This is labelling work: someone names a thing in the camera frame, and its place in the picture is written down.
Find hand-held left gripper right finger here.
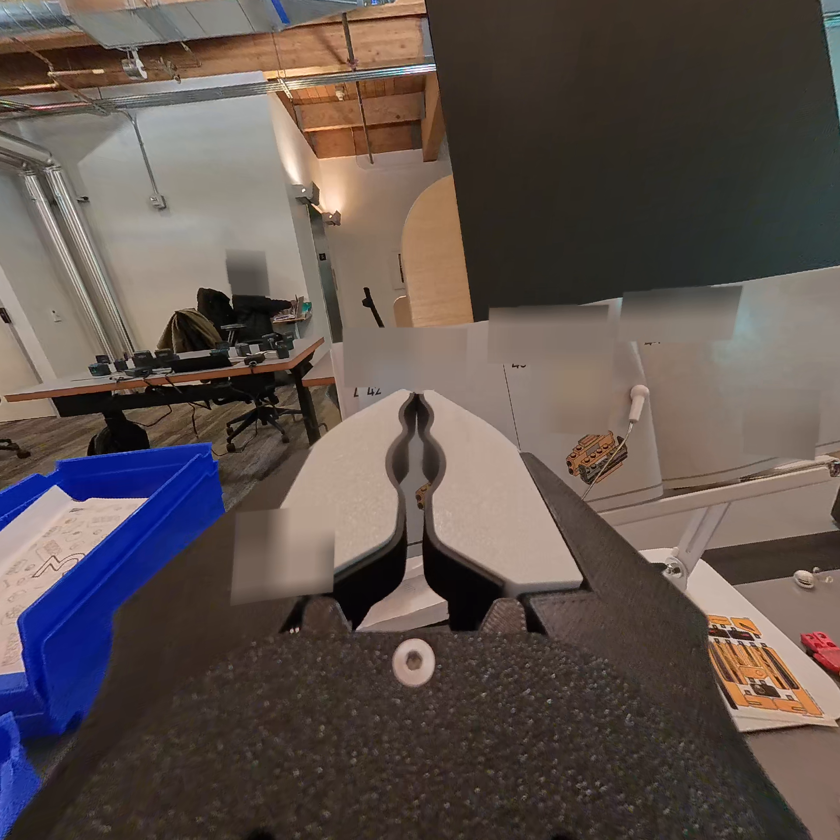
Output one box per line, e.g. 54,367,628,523
420,388,585,597

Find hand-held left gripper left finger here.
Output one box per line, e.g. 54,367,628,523
282,388,416,573

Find blue plastic bin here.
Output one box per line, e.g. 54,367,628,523
0,711,45,826
0,443,226,737

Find wood edged office desk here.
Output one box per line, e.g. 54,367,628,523
3,336,328,448

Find grey desk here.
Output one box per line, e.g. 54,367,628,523
640,518,840,840

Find black office chair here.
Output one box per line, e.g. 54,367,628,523
222,379,304,455

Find white instruction booklet stand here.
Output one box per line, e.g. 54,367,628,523
330,268,840,509

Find dark hanging jacket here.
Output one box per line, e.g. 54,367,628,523
196,287,238,343

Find brown hanging jacket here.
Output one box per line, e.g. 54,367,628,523
156,307,225,357

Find group of dark small devices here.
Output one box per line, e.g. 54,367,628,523
87,330,294,379

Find black bag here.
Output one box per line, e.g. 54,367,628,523
86,415,152,456

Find white printed paper bag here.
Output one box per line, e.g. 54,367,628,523
0,489,150,672

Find orange black sticker sheet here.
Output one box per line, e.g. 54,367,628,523
705,613,840,734

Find red toy minifigure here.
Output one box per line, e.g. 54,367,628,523
798,629,840,675

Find dark panel with wooden rim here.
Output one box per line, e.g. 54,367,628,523
400,0,840,328

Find silver duct pipes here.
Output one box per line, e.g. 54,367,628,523
0,130,137,343

